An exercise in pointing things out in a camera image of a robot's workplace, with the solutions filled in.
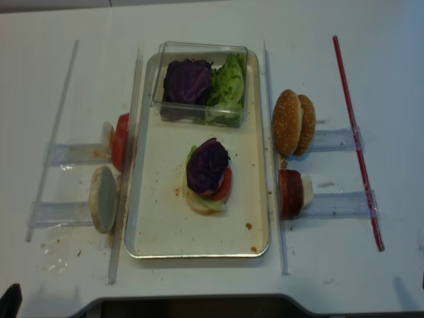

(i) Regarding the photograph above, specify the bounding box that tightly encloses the white onion slice right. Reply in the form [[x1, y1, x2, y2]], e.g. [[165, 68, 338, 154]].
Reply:
[[301, 176, 313, 209]]

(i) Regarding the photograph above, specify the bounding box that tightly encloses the sesame bun rear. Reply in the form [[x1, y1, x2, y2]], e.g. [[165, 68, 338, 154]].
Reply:
[[293, 95, 316, 157]]

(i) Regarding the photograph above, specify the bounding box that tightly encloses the metal serving tray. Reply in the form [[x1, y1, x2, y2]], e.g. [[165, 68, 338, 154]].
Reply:
[[125, 52, 270, 259]]

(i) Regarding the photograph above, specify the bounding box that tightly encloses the purple cabbage leaf in box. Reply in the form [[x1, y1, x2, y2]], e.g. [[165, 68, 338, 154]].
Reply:
[[160, 59, 211, 120]]

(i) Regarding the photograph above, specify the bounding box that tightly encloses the green lettuce in box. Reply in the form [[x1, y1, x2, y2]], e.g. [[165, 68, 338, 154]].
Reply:
[[193, 53, 245, 127]]

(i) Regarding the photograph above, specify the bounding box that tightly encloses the bottom bun on tray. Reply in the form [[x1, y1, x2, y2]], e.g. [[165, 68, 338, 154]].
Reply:
[[182, 176, 227, 215]]

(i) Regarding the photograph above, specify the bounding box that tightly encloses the red tomato slice left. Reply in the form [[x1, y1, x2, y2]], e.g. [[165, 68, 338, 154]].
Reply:
[[111, 113, 129, 172]]

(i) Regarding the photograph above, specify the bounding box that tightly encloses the white onion slice left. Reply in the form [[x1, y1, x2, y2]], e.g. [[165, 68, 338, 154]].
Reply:
[[101, 121, 115, 154]]

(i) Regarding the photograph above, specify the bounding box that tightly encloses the clear holder lower left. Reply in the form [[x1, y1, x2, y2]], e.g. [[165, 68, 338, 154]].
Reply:
[[26, 201, 93, 229]]

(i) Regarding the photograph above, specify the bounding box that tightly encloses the sesame bun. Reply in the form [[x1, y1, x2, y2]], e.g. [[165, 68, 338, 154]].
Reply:
[[293, 95, 316, 157], [272, 89, 302, 156]]

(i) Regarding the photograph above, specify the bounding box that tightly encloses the clear rail far left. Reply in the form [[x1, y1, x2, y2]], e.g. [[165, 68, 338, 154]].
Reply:
[[25, 40, 80, 242]]

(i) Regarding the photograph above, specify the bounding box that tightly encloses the red plastic strip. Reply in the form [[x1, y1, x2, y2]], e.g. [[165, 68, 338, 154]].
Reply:
[[333, 35, 385, 252]]

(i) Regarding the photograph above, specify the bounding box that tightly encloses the clear holder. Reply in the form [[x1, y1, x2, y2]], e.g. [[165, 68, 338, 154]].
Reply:
[[26, 201, 93, 229], [299, 191, 379, 219], [308, 128, 364, 152], [42, 144, 111, 167]]

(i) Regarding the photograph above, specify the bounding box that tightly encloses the purple cabbage leaf on burger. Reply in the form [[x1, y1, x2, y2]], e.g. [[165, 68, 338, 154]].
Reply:
[[186, 138, 230, 193]]

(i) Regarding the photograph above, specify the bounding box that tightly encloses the green lettuce on burger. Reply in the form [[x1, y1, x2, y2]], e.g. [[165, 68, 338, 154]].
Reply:
[[182, 138, 233, 215]]

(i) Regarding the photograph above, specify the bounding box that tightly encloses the white onion slice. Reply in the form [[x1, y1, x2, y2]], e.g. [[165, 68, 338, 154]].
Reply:
[[101, 121, 115, 154], [301, 176, 313, 209]]

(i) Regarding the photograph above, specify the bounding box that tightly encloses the tomato slice on burger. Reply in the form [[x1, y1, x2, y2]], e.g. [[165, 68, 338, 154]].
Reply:
[[209, 167, 233, 203]]

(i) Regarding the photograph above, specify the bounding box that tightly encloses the sesame top bun front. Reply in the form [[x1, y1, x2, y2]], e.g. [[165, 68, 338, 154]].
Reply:
[[272, 89, 302, 156]]

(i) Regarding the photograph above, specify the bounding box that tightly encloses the clear holder upper right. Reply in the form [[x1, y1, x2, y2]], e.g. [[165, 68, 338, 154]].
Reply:
[[308, 128, 364, 152]]

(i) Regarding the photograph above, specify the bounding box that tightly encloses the clear holder upper left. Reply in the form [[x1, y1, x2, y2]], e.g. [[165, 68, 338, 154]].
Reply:
[[42, 144, 111, 167]]

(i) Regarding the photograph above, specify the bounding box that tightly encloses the black object bottom left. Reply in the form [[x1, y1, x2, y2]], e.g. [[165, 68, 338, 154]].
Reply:
[[0, 284, 23, 318]]

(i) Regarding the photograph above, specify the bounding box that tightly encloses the clear plastic lettuce box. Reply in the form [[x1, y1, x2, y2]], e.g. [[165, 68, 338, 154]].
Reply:
[[152, 41, 248, 127]]

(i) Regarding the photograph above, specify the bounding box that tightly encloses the pale bun bottom left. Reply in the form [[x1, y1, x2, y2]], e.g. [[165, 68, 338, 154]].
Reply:
[[88, 166, 117, 234]]

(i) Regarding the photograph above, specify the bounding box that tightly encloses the clear rail right of tray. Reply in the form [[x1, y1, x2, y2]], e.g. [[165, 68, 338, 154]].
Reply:
[[263, 40, 290, 276]]

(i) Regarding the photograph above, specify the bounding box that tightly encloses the clear holder lower right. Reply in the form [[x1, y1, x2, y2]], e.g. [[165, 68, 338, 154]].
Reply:
[[299, 191, 379, 219]]

